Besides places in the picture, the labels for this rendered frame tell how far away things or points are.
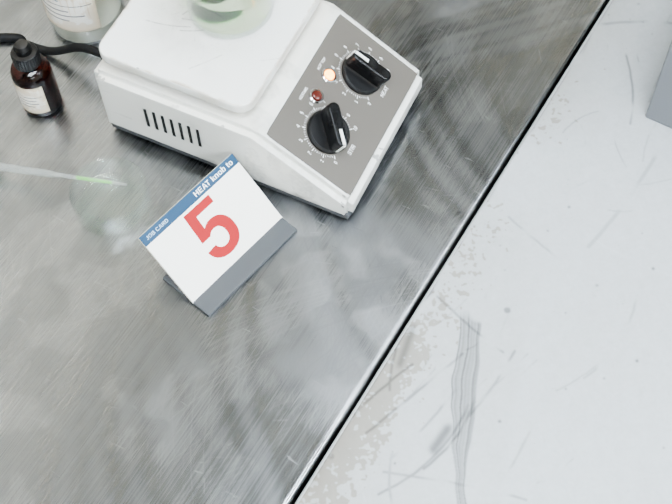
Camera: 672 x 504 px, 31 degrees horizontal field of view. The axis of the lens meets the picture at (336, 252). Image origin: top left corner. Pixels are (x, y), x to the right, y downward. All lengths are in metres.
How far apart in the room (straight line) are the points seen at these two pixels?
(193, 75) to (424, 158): 0.18
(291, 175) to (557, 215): 0.19
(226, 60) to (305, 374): 0.22
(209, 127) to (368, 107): 0.11
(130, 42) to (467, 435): 0.35
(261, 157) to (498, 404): 0.23
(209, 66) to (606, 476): 0.37
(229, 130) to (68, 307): 0.16
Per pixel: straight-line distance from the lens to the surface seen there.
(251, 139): 0.82
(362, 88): 0.86
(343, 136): 0.82
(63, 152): 0.91
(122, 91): 0.86
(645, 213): 0.88
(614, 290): 0.84
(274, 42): 0.83
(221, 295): 0.82
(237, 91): 0.81
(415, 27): 0.96
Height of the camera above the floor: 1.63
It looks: 60 degrees down
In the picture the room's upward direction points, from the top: 2 degrees counter-clockwise
